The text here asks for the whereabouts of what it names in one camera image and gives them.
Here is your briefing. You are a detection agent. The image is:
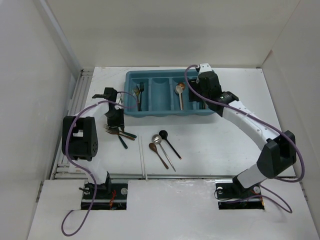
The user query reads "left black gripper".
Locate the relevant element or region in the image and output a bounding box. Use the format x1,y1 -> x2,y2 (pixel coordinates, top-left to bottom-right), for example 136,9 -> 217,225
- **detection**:
104,107 -> 124,133

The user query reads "copper spoon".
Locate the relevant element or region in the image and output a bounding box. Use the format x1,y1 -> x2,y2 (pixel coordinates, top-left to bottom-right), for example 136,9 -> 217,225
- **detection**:
177,82 -> 186,111

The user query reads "white spoon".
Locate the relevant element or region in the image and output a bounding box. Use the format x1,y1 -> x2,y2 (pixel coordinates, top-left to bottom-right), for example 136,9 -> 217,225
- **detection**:
175,85 -> 184,111

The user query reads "black spoon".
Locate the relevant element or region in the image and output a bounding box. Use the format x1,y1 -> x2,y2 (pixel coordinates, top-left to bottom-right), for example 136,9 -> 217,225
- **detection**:
159,130 -> 182,160

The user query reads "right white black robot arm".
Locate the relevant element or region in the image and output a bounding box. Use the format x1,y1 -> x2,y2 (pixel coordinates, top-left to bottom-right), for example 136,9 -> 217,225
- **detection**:
186,70 -> 297,198

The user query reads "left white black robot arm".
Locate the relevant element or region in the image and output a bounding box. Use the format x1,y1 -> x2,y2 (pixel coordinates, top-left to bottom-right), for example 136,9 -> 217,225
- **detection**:
61,87 -> 125,199

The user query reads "white chopstick left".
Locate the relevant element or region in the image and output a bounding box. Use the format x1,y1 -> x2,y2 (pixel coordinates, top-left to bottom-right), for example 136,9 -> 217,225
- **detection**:
137,134 -> 145,179

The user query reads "white chopstick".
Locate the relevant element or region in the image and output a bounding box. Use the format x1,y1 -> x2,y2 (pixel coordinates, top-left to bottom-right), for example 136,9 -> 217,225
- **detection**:
137,134 -> 145,179
140,136 -> 148,181

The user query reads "blue plastic cutlery tray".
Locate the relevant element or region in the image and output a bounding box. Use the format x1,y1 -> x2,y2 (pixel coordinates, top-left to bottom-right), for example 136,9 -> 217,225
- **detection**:
124,69 -> 214,118

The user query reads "silver metal spoon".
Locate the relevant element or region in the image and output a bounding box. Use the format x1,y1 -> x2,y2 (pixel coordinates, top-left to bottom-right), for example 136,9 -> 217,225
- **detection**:
152,134 -> 176,172

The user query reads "brown wooden spoon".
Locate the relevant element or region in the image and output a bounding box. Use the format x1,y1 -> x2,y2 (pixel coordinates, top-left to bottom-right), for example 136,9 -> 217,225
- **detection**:
148,142 -> 169,170

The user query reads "white chopstick right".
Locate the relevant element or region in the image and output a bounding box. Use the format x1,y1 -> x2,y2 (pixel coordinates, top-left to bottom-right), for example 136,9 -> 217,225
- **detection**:
140,136 -> 148,181

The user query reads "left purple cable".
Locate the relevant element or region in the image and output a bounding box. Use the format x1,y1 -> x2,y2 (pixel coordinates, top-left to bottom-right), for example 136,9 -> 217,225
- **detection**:
61,91 -> 141,237

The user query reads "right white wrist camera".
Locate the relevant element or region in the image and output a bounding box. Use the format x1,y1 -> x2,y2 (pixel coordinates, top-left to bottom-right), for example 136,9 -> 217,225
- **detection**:
195,63 -> 213,84

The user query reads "aluminium rail front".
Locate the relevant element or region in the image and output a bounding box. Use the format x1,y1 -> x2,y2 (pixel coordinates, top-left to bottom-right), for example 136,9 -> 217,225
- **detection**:
110,173 -> 233,180

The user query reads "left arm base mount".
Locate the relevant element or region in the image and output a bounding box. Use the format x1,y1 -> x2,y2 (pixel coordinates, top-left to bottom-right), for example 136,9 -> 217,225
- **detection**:
79,179 -> 129,211

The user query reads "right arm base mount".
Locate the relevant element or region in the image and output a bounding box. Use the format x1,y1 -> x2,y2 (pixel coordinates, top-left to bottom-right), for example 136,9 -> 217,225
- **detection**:
214,182 -> 265,210

